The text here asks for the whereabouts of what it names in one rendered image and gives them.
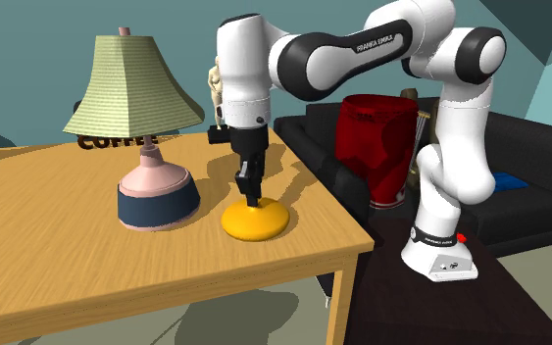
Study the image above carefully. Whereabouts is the beige figure on black base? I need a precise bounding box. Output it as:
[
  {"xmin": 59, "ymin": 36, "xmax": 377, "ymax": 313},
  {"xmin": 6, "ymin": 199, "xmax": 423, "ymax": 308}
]
[{"xmin": 207, "ymin": 55, "xmax": 233, "ymax": 146}]

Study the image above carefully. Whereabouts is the yellow dome-shaped object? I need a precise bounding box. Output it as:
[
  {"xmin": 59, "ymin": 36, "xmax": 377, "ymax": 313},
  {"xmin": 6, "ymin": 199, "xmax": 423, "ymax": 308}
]
[{"xmin": 221, "ymin": 196, "xmax": 291, "ymax": 242}]

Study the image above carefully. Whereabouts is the brown letter sign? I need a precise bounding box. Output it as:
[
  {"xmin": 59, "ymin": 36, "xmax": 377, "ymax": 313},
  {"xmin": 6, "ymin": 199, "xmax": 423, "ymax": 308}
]
[{"xmin": 75, "ymin": 134, "xmax": 160, "ymax": 151}]

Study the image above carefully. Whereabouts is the blue cushion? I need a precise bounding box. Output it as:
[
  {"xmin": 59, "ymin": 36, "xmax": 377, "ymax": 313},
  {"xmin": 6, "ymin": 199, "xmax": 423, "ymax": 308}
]
[{"xmin": 491, "ymin": 172, "xmax": 530, "ymax": 194}]

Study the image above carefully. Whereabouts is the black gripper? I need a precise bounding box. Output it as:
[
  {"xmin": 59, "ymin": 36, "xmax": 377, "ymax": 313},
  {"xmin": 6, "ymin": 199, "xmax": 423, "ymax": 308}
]
[{"xmin": 229, "ymin": 124, "xmax": 271, "ymax": 208}]

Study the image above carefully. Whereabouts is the wooden table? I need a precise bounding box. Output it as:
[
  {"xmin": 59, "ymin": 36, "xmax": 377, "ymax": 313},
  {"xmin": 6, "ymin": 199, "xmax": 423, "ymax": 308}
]
[{"xmin": 0, "ymin": 129, "xmax": 376, "ymax": 345}]

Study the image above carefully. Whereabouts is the black sofa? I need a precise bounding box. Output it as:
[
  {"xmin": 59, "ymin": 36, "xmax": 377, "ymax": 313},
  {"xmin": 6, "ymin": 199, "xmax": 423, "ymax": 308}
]
[{"xmin": 273, "ymin": 96, "xmax": 552, "ymax": 296}]

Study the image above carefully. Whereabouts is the dark robot stand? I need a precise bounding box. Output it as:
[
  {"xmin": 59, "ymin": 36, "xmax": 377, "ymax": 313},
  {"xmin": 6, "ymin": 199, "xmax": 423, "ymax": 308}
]
[{"xmin": 343, "ymin": 219, "xmax": 552, "ymax": 345}]

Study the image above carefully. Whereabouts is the pink lamp with green shade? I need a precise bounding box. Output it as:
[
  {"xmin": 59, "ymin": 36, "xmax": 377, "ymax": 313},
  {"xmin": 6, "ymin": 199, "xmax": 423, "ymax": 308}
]
[{"xmin": 62, "ymin": 26, "xmax": 207, "ymax": 233}]

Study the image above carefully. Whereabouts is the brown wooden object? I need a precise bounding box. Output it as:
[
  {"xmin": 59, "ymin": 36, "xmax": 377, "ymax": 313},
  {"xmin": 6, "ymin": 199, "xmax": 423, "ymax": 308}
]
[{"xmin": 398, "ymin": 87, "xmax": 433, "ymax": 192}]

